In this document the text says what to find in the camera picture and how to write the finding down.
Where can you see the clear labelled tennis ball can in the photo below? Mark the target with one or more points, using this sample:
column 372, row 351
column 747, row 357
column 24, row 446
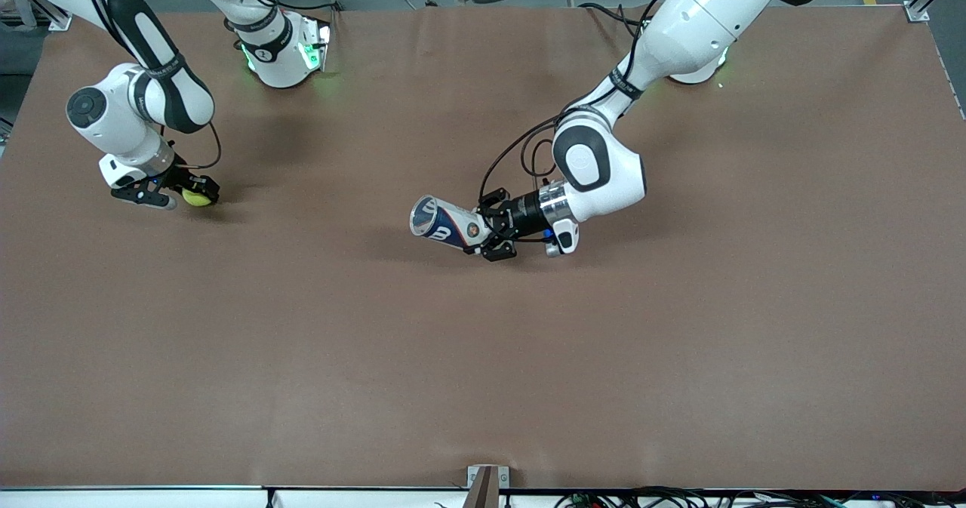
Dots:
column 445, row 225

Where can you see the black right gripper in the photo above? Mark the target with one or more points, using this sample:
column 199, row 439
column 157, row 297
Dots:
column 179, row 177

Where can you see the white table edge rail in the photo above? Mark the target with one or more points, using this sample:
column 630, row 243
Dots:
column 151, row 499

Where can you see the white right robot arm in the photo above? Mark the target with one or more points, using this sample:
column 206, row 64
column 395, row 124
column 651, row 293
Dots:
column 113, row 127

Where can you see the yellow tennis ball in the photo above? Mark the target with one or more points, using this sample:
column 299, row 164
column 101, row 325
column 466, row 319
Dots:
column 198, row 198

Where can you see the metal bracket with post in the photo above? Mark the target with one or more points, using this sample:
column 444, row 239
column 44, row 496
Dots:
column 487, row 489

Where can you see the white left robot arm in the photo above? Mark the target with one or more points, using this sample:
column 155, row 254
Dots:
column 702, row 17

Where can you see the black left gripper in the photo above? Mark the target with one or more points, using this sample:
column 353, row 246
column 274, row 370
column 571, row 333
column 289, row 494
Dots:
column 523, row 214

